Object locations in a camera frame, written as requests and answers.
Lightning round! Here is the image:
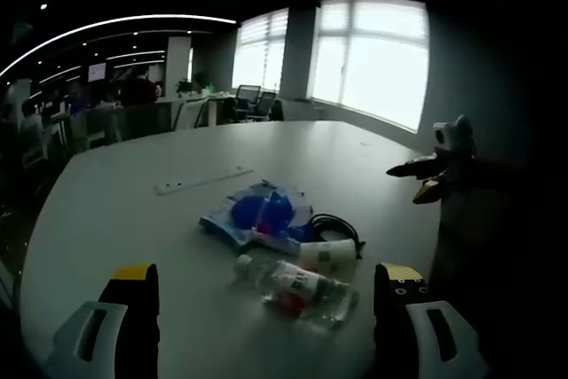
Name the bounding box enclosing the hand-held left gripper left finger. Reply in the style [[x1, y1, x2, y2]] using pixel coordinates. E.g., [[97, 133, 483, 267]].
[[43, 263, 161, 379]]

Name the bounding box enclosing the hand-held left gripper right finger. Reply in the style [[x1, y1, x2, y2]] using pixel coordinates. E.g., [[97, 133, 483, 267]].
[[374, 262, 489, 379]]

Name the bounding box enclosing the white paper cup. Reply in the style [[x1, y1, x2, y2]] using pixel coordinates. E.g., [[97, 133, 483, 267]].
[[297, 237, 359, 272]]

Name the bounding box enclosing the clear plastic water bottle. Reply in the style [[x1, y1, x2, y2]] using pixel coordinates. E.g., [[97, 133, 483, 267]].
[[233, 254, 360, 331]]

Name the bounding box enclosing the black cable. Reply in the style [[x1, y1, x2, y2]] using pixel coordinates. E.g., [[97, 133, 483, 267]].
[[309, 213, 367, 261]]

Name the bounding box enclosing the blue and pink packet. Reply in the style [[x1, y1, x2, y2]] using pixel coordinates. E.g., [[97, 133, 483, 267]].
[[250, 192, 314, 257]]

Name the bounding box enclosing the blue plastic packet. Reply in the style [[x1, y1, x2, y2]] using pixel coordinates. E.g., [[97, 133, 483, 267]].
[[198, 179, 307, 249]]

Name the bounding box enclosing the white table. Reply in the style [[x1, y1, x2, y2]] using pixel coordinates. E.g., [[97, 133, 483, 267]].
[[18, 120, 449, 379]]

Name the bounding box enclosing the window with blinds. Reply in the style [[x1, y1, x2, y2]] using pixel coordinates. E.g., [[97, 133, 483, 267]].
[[310, 0, 431, 134], [231, 6, 289, 92]]

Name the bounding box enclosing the black office chair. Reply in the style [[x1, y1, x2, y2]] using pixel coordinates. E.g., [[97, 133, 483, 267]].
[[251, 91, 279, 122], [230, 84, 262, 123]]

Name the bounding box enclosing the white office desk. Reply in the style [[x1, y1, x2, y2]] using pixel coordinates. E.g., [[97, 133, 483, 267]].
[[154, 92, 236, 131]]

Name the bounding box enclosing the white table cable cover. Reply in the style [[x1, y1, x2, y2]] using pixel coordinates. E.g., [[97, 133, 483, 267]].
[[154, 166, 255, 196]]

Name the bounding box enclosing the wall screen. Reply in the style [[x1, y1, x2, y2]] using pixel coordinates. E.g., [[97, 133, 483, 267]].
[[87, 61, 108, 83]]

